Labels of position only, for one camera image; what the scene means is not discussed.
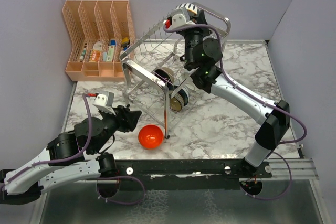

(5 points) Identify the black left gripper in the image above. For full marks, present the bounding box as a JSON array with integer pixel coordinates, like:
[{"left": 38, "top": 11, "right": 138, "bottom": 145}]
[{"left": 91, "top": 105, "right": 142, "bottom": 154}]

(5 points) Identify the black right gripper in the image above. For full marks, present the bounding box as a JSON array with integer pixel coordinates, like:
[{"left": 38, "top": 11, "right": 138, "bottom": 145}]
[{"left": 178, "top": 10, "right": 211, "bottom": 69}]

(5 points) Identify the red bowl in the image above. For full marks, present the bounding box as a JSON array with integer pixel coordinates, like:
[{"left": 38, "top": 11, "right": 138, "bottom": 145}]
[{"left": 138, "top": 124, "right": 164, "bottom": 149}]

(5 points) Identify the white bowl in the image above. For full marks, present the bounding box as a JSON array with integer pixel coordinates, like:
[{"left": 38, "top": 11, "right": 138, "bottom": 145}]
[{"left": 174, "top": 72, "right": 196, "bottom": 92}]

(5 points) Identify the beige speckled bowl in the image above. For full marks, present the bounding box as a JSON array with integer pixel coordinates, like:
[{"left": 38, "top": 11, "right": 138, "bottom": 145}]
[{"left": 176, "top": 3, "right": 200, "bottom": 19}]

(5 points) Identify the dark patterned cream-inside bowl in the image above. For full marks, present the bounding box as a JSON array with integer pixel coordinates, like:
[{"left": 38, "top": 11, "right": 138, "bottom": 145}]
[{"left": 169, "top": 86, "right": 190, "bottom": 112}]

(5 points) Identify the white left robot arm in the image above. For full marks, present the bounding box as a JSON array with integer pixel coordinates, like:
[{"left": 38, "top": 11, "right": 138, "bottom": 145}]
[{"left": 1, "top": 91, "right": 142, "bottom": 205}]

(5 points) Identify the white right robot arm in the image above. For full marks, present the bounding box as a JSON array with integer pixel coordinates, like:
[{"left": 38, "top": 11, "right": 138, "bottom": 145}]
[{"left": 164, "top": 3, "right": 290, "bottom": 177}]

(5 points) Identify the orange white packet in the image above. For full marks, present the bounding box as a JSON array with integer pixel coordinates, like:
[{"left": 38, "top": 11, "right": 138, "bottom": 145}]
[{"left": 89, "top": 41, "right": 102, "bottom": 62}]

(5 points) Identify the white blue tube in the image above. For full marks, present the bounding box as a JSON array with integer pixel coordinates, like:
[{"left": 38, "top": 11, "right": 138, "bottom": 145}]
[{"left": 106, "top": 40, "right": 117, "bottom": 62}]

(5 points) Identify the cream bottle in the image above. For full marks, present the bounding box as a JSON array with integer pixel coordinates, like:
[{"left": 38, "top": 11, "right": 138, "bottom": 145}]
[{"left": 120, "top": 37, "right": 131, "bottom": 54}]

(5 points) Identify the small green white tube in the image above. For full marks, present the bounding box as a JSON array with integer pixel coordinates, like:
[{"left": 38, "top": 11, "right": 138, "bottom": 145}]
[{"left": 79, "top": 47, "right": 87, "bottom": 62}]

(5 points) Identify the peach plastic file organizer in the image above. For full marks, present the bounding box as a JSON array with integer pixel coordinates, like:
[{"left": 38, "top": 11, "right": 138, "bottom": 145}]
[{"left": 62, "top": 0, "right": 135, "bottom": 82}]

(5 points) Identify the steel wire dish rack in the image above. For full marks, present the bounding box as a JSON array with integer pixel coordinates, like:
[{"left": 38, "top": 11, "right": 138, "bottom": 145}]
[{"left": 120, "top": 3, "right": 231, "bottom": 138}]

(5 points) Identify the black aluminium frame rail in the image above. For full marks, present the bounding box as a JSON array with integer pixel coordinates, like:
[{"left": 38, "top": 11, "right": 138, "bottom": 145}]
[{"left": 42, "top": 153, "right": 318, "bottom": 192}]

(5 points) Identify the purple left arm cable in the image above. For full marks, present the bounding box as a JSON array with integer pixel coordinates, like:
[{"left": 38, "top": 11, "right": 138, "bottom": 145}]
[{"left": 0, "top": 94, "right": 150, "bottom": 205}]

